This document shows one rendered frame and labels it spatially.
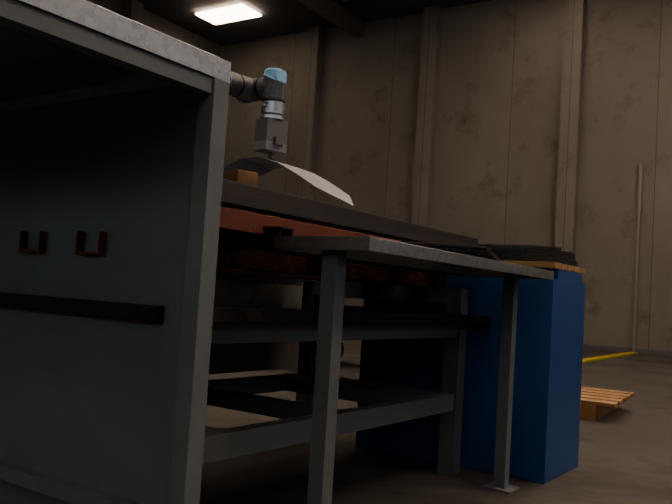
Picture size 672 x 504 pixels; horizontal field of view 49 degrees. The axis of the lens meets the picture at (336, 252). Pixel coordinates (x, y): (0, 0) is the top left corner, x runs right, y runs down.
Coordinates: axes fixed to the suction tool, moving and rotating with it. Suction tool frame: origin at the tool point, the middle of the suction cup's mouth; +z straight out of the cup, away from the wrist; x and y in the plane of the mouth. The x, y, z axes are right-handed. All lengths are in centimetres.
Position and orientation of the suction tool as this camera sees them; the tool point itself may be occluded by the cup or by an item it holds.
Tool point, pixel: (268, 166)
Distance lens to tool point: 242.6
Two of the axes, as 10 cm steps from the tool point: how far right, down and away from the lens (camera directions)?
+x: -6.9, -0.1, 7.3
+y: 7.2, 0.9, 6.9
